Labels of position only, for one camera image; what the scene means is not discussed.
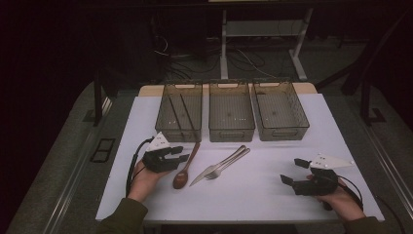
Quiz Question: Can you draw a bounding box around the metal fork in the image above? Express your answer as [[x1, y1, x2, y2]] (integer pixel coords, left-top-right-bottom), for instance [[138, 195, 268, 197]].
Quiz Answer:
[[204, 147, 251, 180]]

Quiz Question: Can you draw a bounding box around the black chopstick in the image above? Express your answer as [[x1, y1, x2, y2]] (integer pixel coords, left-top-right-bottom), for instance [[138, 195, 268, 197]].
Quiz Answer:
[[179, 94, 200, 141], [168, 96, 186, 139]]

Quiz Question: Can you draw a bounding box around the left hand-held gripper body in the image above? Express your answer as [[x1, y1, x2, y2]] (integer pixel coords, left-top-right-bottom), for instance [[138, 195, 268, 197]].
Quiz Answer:
[[141, 131, 179, 174]]

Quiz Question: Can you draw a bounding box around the white metal table frame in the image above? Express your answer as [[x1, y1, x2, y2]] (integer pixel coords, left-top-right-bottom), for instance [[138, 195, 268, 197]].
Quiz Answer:
[[219, 8, 315, 82]]

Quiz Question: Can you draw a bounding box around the white floor cable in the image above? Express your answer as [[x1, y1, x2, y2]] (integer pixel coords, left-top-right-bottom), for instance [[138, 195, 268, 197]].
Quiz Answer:
[[236, 48, 278, 79]]

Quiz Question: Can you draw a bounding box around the brown wooden spoon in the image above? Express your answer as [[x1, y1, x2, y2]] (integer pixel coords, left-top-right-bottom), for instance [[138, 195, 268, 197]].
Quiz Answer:
[[172, 141, 202, 190]]

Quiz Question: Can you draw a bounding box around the tangle of black cables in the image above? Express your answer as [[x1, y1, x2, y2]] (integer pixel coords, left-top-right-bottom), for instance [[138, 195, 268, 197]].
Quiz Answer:
[[162, 48, 222, 81]]

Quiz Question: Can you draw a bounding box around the left hand-held gripper cable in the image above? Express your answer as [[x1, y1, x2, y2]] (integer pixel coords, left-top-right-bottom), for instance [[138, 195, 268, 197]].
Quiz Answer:
[[125, 136, 155, 198]]

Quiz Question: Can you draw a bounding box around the black floor cable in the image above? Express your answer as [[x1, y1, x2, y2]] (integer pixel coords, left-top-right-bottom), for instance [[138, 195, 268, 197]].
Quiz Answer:
[[374, 194, 407, 234]]

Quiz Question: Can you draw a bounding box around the white table mat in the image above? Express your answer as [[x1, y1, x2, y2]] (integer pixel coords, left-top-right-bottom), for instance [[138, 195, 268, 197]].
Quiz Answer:
[[95, 93, 386, 224]]

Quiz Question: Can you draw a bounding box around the person's left hand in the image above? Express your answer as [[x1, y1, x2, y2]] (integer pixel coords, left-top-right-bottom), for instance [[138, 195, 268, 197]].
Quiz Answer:
[[128, 160, 170, 204]]

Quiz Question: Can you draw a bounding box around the clear brown plastic bin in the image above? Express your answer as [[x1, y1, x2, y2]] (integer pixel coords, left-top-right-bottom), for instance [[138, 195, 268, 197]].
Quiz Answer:
[[207, 81, 256, 143], [154, 82, 204, 143], [251, 80, 311, 142]]

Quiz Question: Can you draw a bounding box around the black metal stand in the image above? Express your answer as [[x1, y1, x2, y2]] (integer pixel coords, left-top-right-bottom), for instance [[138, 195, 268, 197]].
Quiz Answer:
[[359, 79, 388, 127]]

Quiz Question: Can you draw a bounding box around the wooden table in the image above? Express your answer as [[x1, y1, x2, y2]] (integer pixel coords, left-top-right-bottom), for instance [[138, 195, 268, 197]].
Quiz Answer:
[[138, 82, 319, 98]]

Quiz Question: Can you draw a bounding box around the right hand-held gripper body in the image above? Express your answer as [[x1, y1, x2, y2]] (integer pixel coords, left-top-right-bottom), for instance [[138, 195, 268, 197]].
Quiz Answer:
[[291, 152, 356, 197]]

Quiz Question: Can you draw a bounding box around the person's right hand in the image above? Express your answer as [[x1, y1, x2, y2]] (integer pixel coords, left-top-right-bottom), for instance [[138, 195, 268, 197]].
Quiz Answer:
[[306, 175, 366, 222]]

